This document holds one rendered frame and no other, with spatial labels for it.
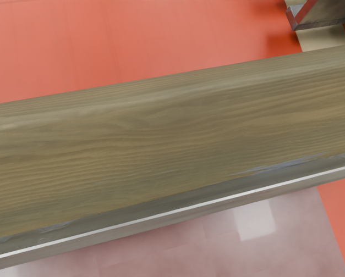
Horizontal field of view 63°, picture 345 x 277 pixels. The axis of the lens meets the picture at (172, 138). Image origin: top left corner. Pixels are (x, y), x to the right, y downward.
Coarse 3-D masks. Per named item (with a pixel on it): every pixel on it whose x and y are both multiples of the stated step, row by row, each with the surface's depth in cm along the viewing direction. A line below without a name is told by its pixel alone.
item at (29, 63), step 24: (0, 0) 23; (24, 0) 23; (48, 0) 24; (0, 24) 23; (24, 24) 23; (48, 24) 23; (0, 48) 22; (24, 48) 22; (48, 48) 22; (0, 72) 21; (24, 72) 22; (48, 72) 22; (0, 96) 21; (24, 96) 21; (24, 264) 18; (48, 264) 18; (72, 264) 18; (96, 264) 18
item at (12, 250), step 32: (320, 160) 18; (192, 192) 17; (224, 192) 16; (256, 192) 16; (288, 192) 17; (64, 224) 15; (96, 224) 15; (128, 224) 15; (160, 224) 16; (0, 256) 14; (32, 256) 15
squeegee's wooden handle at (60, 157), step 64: (256, 64) 16; (320, 64) 15; (0, 128) 12; (64, 128) 13; (128, 128) 14; (192, 128) 15; (256, 128) 16; (320, 128) 17; (0, 192) 14; (64, 192) 15; (128, 192) 16
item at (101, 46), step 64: (64, 0) 24; (128, 0) 25; (192, 0) 25; (256, 0) 26; (64, 64) 22; (128, 64) 23; (192, 64) 23; (320, 192) 22; (128, 256) 19; (192, 256) 19; (256, 256) 20; (320, 256) 20
